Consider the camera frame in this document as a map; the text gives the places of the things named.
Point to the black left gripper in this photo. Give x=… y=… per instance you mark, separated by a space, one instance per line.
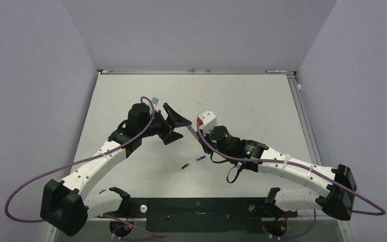
x=166 y=129

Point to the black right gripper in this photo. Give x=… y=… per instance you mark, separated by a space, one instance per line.
x=203 y=137

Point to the blue AAA battery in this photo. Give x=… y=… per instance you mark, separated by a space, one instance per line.
x=200 y=158

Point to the white air conditioner remote control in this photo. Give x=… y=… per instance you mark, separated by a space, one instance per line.
x=193 y=131

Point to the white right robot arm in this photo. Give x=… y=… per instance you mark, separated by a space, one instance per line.
x=323 y=188

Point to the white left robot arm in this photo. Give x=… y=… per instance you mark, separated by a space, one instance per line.
x=67 y=205

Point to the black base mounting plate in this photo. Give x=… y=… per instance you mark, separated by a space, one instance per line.
x=202 y=214

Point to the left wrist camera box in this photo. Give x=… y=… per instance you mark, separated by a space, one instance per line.
x=155 y=101

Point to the aluminium frame rail back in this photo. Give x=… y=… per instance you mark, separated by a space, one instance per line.
x=196 y=72

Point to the aluminium frame rail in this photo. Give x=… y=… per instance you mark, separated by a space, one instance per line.
x=306 y=127
x=196 y=72

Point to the aluminium frame rail right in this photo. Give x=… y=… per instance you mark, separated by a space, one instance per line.
x=306 y=127

